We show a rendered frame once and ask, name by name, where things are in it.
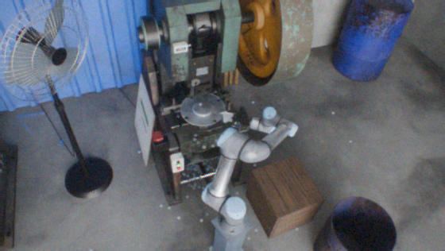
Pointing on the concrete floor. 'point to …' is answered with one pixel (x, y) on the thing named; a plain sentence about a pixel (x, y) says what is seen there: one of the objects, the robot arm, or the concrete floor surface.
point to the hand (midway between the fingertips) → (222, 113)
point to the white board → (144, 118)
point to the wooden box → (283, 196)
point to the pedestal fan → (102, 171)
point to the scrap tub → (357, 227)
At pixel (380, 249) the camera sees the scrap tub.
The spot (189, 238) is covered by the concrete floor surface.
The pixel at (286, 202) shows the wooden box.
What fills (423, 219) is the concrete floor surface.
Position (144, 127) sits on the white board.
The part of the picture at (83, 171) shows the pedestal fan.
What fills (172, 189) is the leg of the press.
